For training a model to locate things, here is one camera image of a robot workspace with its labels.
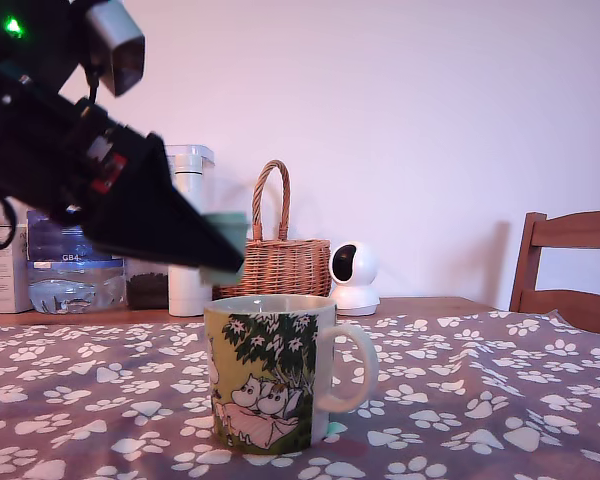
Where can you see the brown wicker basket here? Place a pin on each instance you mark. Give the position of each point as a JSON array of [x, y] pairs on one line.
[[290, 270]]

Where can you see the brown wooden chair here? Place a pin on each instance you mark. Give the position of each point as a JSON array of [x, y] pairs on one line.
[[570, 235]]

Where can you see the clear container with white lid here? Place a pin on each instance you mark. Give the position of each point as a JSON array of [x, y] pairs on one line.
[[147, 290]]

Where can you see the small white round camera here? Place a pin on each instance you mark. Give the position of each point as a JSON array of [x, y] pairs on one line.
[[362, 270]]

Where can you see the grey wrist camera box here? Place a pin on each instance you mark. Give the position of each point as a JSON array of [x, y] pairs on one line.
[[117, 45]]

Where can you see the white cardboard box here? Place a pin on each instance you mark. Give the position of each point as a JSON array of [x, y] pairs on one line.
[[2, 280]]

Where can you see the large clear water bottle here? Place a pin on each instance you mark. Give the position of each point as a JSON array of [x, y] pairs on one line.
[[75, 295]]

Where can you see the white insulated bottle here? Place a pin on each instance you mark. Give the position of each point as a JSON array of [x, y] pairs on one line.
[[185, 297]]

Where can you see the cartoon print ceramic mug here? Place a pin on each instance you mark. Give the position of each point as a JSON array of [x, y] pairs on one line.
[[260, 360]]

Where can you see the teal coffee capsule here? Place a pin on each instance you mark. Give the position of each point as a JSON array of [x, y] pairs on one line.
[[336, 429], [230, 229]]

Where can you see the grey paw print tablecloth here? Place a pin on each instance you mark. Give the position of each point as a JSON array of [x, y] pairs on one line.
[[480, 390]]

